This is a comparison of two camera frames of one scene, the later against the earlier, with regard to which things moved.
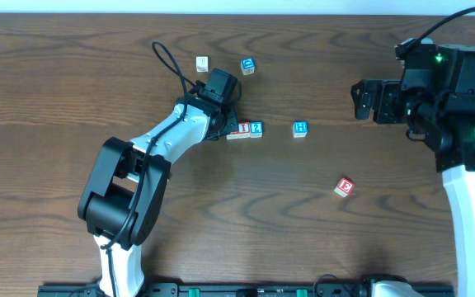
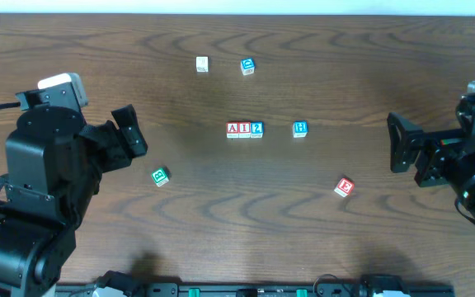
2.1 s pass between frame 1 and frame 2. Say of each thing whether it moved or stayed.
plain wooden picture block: stayed
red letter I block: stayed
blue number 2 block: stayed
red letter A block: stayed
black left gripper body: moved
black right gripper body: moved
